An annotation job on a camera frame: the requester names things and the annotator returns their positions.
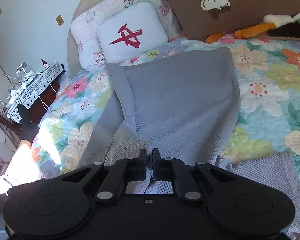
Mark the plush duck toy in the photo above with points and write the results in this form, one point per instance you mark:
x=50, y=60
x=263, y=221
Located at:
x=275, y=26

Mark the nightstand with patterned cloth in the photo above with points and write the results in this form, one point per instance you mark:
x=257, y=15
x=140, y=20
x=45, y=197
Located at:
x=38, y=95

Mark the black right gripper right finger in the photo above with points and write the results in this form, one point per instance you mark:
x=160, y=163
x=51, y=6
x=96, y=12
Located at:
x=178, y=174

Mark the white pink floral pillow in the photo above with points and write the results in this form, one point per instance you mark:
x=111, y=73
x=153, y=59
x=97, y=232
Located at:
x=90, y=52

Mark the floral quilted bedspread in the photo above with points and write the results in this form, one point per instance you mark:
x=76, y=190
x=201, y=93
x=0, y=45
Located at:
x=268, y=73

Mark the white pillow red symbol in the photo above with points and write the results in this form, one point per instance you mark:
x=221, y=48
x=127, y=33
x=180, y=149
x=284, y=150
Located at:
x=131, y=32

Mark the brown cushion white cloud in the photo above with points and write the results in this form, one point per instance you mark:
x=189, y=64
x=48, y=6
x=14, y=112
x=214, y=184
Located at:
x=202, y=18

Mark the grey waffle knit garment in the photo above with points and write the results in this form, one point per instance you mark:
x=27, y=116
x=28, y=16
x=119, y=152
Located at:
x=186, y=106

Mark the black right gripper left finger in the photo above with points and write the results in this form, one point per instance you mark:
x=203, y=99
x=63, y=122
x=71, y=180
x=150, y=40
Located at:
x=112, y=190

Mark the small dark bottle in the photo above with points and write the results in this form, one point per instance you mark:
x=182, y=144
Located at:
x=45, y=64

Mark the beige round headboard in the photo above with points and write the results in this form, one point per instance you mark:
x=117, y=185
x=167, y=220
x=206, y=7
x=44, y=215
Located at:
x=73, y=62

